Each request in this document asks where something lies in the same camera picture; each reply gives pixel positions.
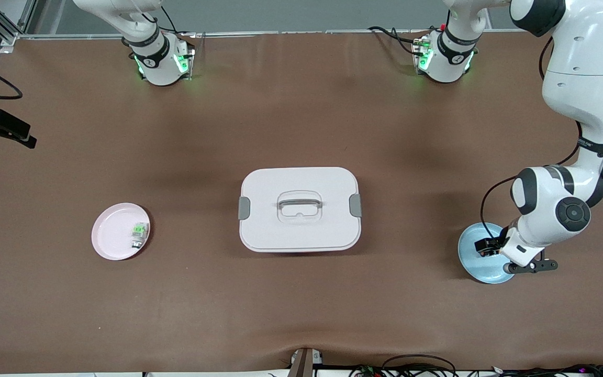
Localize black arm base cables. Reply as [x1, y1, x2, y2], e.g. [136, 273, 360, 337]
[368, 25, 428, 57]

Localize green push button switch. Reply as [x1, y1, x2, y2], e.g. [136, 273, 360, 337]
[131, 222, 150, 250]

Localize black cable bundle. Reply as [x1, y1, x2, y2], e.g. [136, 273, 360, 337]
[349, 354, 603, 377]

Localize light blue plate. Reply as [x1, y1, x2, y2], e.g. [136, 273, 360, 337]
[457, 223, 518, 285]

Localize white lidded storage box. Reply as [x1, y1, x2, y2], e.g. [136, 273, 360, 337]
[238, 167, 363, 253]

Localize brown table mat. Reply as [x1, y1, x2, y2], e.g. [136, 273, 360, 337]
[0, 30, 603, 373]

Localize brown camera mount post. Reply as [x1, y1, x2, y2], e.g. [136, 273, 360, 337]
[288, 347, 324, 377]

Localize pink plate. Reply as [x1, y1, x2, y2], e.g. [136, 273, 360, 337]
[91, 203, 151, 261]

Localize silver table edge rail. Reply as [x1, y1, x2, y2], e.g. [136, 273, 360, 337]
[19, 29, 543, 39]

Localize grey box lid handle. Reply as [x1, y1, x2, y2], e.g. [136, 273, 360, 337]
[278, 198, 323, 211]

